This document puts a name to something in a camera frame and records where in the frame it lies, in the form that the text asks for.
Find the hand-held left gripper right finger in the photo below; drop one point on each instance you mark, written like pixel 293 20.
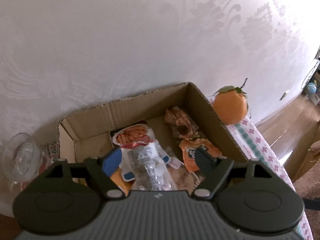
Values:
pixel 205 162

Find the orange fruit with leaves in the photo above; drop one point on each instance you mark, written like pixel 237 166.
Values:
pixel 230 107

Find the small globe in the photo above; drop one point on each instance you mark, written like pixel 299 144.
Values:
pixel 311 88

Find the clear packet with red header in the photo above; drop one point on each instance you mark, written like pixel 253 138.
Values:
pixel 145 155

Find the storage boxes on floor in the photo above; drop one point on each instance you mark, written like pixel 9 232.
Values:
pixel 315 99

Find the patterned tablecloth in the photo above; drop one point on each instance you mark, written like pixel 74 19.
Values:
pixel 252 140

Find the dark brown snack bag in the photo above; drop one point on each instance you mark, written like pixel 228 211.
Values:
pixel 180 122

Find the glass bowl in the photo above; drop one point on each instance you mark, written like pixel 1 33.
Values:
pixel 20 155

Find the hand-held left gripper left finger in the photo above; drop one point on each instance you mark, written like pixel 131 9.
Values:
pixel 112 161

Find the cardboard box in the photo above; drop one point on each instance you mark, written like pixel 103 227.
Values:
pixel 150 102

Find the wall socket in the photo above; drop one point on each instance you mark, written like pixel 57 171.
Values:
pixel 284 96

